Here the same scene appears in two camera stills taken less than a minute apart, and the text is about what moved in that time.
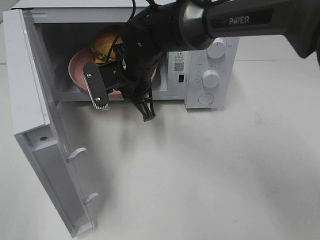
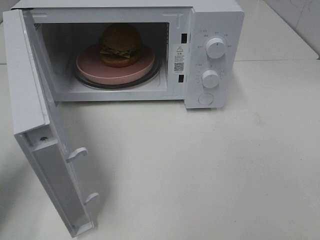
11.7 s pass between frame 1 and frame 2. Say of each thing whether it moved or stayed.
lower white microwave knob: stayed
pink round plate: moved
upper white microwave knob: stayed
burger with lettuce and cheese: moved
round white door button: stayed
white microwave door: stayed
